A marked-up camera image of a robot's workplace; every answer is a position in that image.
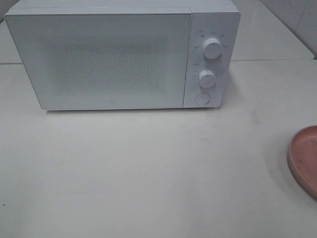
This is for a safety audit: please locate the white round door button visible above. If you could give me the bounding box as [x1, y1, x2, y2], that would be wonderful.
[195, 93, 210, 105]

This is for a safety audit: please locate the white microwave door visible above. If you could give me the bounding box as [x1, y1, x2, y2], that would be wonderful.
[6, 14, 191, 110]

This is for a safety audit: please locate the pink round plate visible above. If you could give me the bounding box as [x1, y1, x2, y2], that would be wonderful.
[287, 125, 317, 199]

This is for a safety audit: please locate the lower white round knob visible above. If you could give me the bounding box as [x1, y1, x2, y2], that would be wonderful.
[198, 70, 216, 88]

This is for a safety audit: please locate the white round knob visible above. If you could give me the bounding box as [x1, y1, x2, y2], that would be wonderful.
[202, 36, 222, 59]
[198, 70, 216, 88]

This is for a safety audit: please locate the white microwave oven body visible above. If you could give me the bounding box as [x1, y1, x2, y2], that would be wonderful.
[4, 0, 241, 111]

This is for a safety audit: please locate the upper white round knob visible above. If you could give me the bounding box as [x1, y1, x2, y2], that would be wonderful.
[202, 36, 222, 59]

